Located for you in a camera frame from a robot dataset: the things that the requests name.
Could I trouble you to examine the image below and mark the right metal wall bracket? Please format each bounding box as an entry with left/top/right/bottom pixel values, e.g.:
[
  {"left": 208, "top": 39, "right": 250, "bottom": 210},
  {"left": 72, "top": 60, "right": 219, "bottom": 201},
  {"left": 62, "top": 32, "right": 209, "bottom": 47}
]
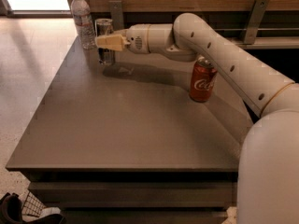
[{"left": 241, "top": 0, "right": 270, "bottom": 45}]

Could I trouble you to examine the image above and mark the left metal wall bracket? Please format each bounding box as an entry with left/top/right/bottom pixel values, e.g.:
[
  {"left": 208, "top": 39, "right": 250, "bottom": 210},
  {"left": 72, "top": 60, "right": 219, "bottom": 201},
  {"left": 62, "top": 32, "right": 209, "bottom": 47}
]
[{"left": 108, "top": 0, "right": 124, "bottom": 30}]

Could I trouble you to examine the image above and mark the red coca-cola can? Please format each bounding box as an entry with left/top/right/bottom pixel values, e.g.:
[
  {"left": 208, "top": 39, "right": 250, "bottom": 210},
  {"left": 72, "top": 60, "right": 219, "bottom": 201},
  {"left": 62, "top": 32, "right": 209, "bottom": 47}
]
[{"left": 189, "top": 56, "right": 218, "bottom": 103}]

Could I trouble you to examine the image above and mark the black bag with mesh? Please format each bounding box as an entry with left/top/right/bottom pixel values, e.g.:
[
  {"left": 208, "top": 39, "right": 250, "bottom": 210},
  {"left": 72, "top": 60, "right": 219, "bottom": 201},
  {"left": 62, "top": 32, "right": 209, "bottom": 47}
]
[{"left": 0, "top": 192, "right": 66, "bottom": 224}]

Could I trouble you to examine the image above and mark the clear plastic water bottle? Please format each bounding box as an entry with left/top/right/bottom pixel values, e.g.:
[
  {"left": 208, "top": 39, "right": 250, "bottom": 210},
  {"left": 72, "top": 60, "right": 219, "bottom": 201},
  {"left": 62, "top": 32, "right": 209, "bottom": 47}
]
[{"left": 71, "top": 0, "right": 96, "bottom": 49}]

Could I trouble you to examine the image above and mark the horizontal metal rail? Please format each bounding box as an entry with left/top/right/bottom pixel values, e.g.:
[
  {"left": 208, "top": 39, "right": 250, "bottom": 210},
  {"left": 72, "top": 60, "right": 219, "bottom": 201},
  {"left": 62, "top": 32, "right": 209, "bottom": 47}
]
[{"left": 215, "top": 28, "right": 299, "bottom": 32}]

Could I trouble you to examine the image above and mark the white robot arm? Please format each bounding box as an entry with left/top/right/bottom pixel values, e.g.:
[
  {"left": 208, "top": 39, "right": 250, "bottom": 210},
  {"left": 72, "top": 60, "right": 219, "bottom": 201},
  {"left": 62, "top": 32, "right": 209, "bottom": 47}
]
[{"left": 95, "top": 13, "right": 299, "bottom": 224}]

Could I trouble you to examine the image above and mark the metal wall bracket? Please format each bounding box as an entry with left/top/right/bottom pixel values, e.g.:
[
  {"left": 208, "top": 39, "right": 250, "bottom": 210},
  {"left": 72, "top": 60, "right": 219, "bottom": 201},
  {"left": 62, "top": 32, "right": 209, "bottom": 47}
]
[
  {"left": 241, "top": 0, "right": 270, "bottom": 45},
  {"left": 108, "top": 0, "right": 124, "bottom": 30}
]

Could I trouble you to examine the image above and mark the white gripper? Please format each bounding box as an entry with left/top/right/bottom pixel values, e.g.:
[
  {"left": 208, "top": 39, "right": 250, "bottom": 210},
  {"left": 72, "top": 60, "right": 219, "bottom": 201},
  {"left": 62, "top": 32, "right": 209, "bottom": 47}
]
[{"left": 95, "top": 24, "right": 150, "bottom": 54}]

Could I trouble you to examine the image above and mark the silver redbull can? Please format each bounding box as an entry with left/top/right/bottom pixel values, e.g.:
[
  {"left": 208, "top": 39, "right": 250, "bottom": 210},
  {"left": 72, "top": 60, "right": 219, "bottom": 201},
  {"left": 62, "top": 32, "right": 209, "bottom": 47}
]
[{"left": 95, "top": 18, "right": 115, "bottom": 65}]

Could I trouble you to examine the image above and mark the grey drawer cabinet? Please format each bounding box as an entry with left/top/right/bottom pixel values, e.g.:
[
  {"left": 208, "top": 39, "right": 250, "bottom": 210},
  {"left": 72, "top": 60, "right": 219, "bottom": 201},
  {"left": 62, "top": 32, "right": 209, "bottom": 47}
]
[{"left": 7, "top": 43, "right": 251, "bottom": 224}]

